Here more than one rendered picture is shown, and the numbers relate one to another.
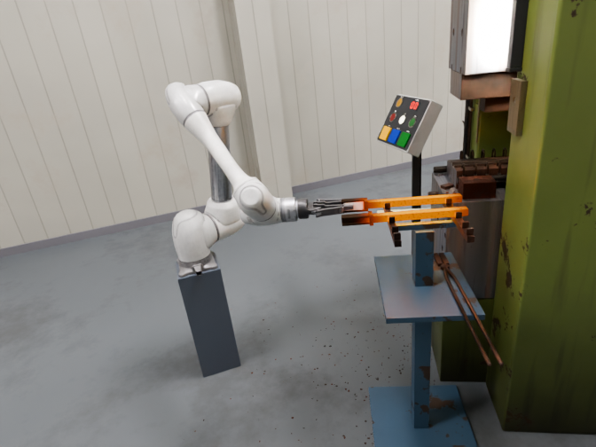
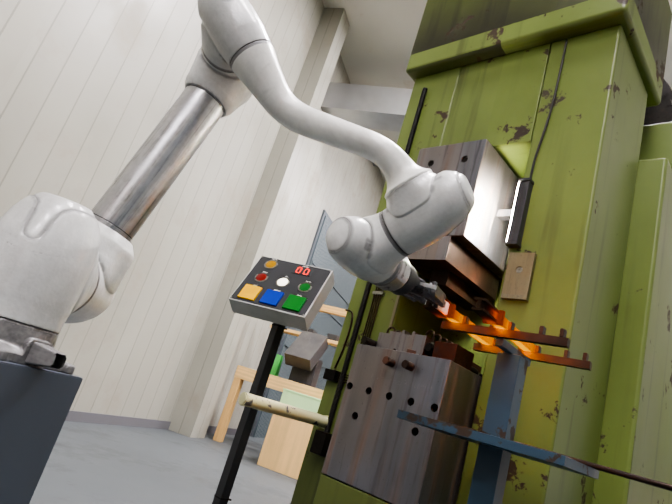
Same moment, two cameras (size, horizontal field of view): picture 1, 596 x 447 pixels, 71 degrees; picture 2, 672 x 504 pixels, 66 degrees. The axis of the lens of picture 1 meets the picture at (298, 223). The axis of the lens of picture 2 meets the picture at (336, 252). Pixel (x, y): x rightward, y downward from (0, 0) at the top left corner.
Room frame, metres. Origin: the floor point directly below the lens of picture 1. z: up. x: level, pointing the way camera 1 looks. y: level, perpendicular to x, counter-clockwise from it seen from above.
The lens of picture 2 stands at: (0.89, 0.95, 0.67)
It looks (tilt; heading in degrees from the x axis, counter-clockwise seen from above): 16 degrees up; 306
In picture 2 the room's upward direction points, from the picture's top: 17 degrees clockwise
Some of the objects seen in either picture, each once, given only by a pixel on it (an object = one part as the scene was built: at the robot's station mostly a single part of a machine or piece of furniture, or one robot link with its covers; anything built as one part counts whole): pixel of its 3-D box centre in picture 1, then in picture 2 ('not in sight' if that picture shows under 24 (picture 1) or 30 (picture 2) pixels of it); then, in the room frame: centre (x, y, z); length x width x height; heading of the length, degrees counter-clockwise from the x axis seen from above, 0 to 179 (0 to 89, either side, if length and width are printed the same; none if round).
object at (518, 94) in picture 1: (516, 106); (518, 276); (1.36, -0.75, 1.27); 0.09 x 0.02 x 0.17; 170
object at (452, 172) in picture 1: (503, 168); (430, 357); (1.65, -0.89, 0.96); 0.42 x 0.20 x 0.09; 80
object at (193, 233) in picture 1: (192, 232); (42, 258); (1.80, 0.50, 0.77); 0.18 x 0.16 x 0.22; 134
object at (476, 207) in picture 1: (504, 230); (427, 433); (1.60, -0.89, 0.69); 0.56 x 0.38 x 0.45; 80
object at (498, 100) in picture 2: not in sight; (513, 129); (1.58, -1.03, 2.06); 0.44 x 0.41 x 0.47; 80
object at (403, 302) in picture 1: (422, 284); (496, 443); (1.24, -0.41, 0.71); 0.40 x 0.30 x 0.02; 173
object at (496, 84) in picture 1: (512, 79); (452, 269); (1.65, -0.89, 1.32); 0.42 x 0.20 x 0.10; 80
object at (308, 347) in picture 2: not in sight; (300, 374); (4.28, -3.78, 0.92); 1.49 x 1.27 x 1.84; 16
